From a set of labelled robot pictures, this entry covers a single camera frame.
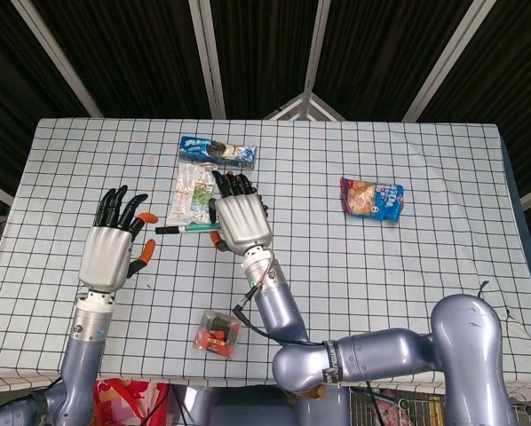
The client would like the green white marker body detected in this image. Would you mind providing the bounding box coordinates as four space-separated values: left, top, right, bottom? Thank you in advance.
178 223 222 234

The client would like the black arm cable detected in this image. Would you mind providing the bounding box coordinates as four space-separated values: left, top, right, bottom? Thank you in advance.
232 283 325 348

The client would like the checkered light blue tablecloth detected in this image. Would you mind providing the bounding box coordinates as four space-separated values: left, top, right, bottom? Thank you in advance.
0 117 531 396

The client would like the clear box with red item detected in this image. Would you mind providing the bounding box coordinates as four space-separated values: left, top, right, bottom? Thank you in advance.
193 309 242 359

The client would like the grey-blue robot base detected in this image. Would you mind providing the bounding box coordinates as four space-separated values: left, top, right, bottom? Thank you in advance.
176 384 351 426

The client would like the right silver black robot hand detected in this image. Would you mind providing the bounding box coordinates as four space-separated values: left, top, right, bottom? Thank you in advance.
207 170 273 256

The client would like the white metal frame beam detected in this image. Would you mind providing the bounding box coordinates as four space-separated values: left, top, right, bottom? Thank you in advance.
187 0 227 119
401 0 488 122
300 0 334 95
10 0 105 119

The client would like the red patterned bag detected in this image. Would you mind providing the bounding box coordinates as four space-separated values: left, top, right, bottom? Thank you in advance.
91 377 171 426

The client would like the blue cookie box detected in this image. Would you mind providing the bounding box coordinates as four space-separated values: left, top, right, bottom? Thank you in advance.
178 135 258 170

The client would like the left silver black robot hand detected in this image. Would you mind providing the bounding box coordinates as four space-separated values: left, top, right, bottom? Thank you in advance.
77 185 159 294

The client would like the clear white snack packet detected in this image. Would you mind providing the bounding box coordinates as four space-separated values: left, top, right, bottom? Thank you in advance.
165 162 218 227

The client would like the blue biscuit bag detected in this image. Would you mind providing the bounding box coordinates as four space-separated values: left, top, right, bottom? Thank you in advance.
339 176 405 225

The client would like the metal wire basket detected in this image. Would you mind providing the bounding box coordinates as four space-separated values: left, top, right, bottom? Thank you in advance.
349 386 448 426

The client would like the white triangular metal frame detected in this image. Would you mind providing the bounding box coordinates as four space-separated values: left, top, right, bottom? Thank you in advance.
262 91 347 122

